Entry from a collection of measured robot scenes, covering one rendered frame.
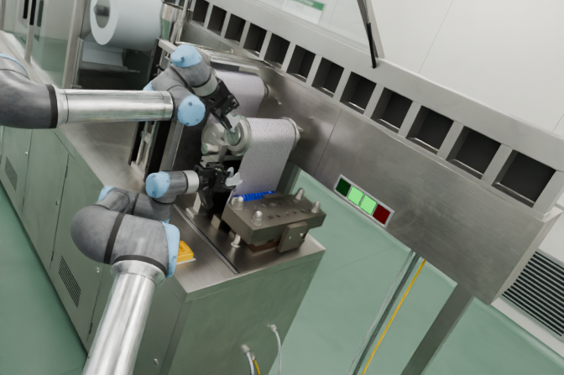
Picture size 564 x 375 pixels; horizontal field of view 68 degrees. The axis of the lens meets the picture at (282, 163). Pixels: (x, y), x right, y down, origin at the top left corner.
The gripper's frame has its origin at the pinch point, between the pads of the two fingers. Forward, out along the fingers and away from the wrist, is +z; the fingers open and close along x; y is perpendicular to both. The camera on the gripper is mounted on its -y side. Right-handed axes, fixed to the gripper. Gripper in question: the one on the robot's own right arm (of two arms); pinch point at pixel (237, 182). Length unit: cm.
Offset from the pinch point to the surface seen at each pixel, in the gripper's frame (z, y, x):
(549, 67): 263, 81, -9
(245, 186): 4.3, -2.1, -0.2
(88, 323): -29, -85, 29
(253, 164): 4.2, 7.2, -0.3
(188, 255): -24.6, -16.8, -13.4
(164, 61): -14, 28, 44
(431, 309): 206, -109, -38
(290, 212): 16.8, -5.9, -15.0
